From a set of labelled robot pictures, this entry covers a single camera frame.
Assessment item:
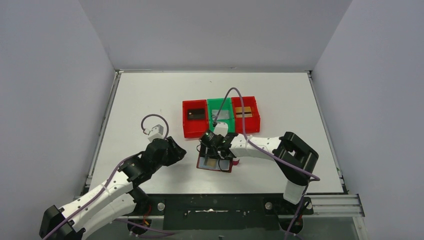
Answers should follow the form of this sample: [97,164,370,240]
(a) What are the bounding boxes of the red leather card holder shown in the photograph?
[196,147,240,173]

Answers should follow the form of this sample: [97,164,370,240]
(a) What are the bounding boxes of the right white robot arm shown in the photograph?
[199,130,320,214]

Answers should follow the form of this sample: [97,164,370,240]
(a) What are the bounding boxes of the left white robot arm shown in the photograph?
[39,136,187,240]

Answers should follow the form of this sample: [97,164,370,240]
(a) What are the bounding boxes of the silver credit card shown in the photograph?
[211,109,231,121]

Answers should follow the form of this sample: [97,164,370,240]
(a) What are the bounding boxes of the black credit card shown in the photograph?
[187,108,206,120]

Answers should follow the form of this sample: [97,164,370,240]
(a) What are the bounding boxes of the gold credit card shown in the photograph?
[234,106,253,118]

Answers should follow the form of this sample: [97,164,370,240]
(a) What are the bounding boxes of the left red plastic bin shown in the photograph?
[182,99,209,139]

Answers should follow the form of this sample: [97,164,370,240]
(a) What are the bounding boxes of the red plastic bin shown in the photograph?
[182,99,209,139]
[231,96,261,134]

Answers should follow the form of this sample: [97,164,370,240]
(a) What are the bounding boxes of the green plastic bin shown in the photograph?
[207,98,235,133]

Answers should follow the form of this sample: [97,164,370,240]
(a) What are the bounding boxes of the right red plastic bin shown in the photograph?
[231,96,261,134]

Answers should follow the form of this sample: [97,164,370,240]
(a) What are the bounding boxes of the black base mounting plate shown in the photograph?
[127,193,314,231]

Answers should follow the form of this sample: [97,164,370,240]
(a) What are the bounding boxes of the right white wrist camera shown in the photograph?
[213,121,229,137]

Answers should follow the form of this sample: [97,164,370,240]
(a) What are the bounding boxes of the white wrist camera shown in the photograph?
[147,124,165,142]
[213,121,229,137]

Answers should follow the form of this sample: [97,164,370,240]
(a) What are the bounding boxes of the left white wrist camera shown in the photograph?
[147,124,165,142]

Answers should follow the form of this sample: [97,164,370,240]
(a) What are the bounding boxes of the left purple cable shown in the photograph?
[41,114,170,240]

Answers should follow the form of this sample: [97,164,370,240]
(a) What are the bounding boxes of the purple cable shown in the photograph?
[41,114,170,240]
[211,87,321,182]

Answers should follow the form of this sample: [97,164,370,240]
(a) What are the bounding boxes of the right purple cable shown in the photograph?
[211,87,321,182]

